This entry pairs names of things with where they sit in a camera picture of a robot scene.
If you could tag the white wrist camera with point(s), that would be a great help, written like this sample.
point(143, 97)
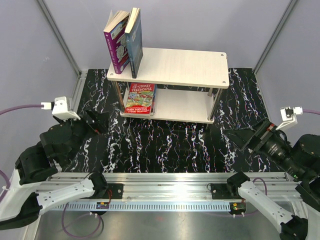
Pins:
point(61, 108)
point(289, 117)

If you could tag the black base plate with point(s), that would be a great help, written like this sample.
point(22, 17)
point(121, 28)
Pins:
point(219, 191)
point(115, 190)

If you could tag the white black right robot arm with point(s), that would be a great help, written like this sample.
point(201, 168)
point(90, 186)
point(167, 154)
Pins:
point(293, 207)

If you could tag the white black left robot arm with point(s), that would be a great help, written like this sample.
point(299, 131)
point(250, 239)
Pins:
point(20, 203)

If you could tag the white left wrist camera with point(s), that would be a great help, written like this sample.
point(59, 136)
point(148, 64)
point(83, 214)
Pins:
point(61, 108)

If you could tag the red 13-Storey Treehouse book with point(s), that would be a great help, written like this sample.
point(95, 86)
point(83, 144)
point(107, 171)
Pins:
point(139, 99)

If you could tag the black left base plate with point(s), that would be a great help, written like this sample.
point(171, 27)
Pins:
point(115, 190)

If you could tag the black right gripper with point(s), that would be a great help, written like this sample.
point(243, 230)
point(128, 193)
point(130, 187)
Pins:
point(254, 140)

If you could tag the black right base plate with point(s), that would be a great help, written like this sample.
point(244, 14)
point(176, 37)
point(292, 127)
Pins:
point(219, 191)

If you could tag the dark blue book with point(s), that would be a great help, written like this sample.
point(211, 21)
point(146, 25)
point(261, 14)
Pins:
point(133, 36)

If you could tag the aluminium mounting rail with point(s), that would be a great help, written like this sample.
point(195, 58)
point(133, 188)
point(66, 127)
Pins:
point(193, 187)

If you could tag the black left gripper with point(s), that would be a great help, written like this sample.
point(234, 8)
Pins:
point(100, 126)

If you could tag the two-tier light wooden shelf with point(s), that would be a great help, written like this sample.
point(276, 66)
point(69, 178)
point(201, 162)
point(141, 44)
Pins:
point(203, 74)

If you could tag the black marble pattern mat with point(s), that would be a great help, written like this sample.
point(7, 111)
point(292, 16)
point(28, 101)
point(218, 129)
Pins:
point(134, 145)

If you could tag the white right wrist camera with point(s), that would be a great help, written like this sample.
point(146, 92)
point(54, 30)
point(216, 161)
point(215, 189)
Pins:
point(289, 117)

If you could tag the purple puzzle book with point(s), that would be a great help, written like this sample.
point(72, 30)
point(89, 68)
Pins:
point(114, 33)

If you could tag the Jane Eyre book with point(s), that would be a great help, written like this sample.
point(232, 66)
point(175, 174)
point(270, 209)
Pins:
point(153, 101)

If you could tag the slotted white cable duct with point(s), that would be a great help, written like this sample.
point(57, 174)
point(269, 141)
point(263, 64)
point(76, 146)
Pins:
point(143, 206)

